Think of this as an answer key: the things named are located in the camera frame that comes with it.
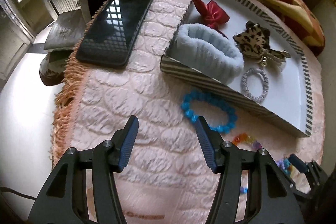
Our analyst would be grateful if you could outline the purple bead bracelet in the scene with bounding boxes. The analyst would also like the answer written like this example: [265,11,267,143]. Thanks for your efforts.
[275,157,295,177]

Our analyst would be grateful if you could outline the orange rainbow bead bracelet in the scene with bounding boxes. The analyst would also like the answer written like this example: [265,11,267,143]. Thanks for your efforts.
[231,132,263,152]

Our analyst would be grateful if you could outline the blue bead bracelet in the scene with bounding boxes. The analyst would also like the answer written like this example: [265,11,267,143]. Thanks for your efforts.
[180,90,239,134]

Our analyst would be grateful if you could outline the leopard print bow with bell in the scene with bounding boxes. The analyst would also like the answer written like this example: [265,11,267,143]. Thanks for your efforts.
[232,20,291,70]

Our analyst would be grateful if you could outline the light blue fluffy scrunchie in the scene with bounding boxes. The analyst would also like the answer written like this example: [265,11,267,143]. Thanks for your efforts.
[170,23,244,85]

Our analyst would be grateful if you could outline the red satin bow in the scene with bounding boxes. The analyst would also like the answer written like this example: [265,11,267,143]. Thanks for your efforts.
[193,0,230,30]

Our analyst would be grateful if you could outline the striped black white tray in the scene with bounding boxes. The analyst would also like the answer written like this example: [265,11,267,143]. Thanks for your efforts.
[160,0,313,138]

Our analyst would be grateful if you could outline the pink quilted table cover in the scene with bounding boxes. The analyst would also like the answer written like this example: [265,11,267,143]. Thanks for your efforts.
[53,0,325,223]

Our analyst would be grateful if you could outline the black smartphone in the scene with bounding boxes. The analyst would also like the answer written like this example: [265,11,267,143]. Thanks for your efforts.
[76,0,153,69]

